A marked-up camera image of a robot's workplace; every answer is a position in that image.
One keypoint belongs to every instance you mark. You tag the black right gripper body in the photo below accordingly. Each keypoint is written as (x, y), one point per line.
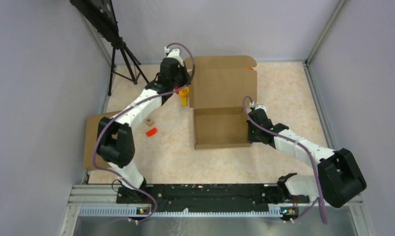
(253, 133)

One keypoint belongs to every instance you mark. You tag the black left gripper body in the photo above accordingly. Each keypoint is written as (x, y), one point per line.
(181, 78)

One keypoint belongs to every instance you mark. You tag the large cardboard box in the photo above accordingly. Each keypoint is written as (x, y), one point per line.
(217, 90)

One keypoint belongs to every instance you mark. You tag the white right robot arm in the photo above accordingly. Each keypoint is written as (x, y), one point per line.
(336, 177)

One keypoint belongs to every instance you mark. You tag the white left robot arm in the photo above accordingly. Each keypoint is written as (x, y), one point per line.
(115, 140)

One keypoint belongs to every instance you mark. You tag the small folded cardboard box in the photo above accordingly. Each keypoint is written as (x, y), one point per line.
(91, 131)

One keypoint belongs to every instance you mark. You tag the yellow oval toy block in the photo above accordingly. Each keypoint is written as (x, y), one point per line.
(184, 94)

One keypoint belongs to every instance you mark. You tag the wooden letter cube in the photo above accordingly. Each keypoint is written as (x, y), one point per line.
(149, 122)

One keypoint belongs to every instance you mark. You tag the orange rectangular block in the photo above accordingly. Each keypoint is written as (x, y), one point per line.
(151, 132)

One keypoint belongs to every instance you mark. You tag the black tripod stand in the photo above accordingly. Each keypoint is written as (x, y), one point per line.
(101, 15)

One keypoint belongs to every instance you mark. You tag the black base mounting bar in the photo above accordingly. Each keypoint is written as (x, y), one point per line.
(228, 198)

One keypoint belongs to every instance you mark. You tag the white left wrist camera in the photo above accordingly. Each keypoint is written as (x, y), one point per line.
(173, 53)

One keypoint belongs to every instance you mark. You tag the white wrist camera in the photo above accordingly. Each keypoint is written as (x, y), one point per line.
(256, 106)
(173, 53)

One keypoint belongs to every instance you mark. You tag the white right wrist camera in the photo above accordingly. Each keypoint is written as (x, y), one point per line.
(256, 106)

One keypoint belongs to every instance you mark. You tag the aluminium front rail frame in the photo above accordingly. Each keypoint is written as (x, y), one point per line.
(92, 210)

